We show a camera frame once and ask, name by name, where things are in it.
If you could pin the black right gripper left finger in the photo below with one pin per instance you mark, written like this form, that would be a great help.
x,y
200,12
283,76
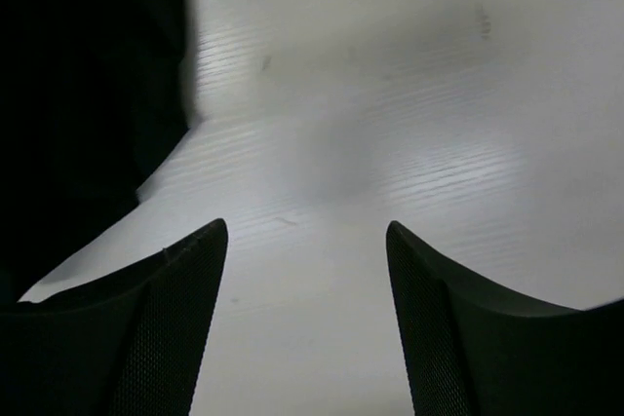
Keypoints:
x,y
128,343

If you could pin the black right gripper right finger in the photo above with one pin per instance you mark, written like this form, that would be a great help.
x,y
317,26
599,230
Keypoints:
x,y
475,347

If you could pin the black skirt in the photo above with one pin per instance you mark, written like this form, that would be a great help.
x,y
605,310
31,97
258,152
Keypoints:
x,y
92,103

